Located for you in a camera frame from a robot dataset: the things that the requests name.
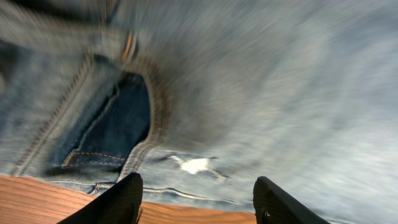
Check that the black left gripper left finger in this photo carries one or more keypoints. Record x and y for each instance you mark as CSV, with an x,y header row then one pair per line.
x,y
118,205

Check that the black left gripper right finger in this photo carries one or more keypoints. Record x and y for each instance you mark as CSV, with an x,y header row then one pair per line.
x,y
273,205

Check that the light blue denim jeans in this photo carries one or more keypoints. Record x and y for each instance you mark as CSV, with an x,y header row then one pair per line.
x,y
203,97

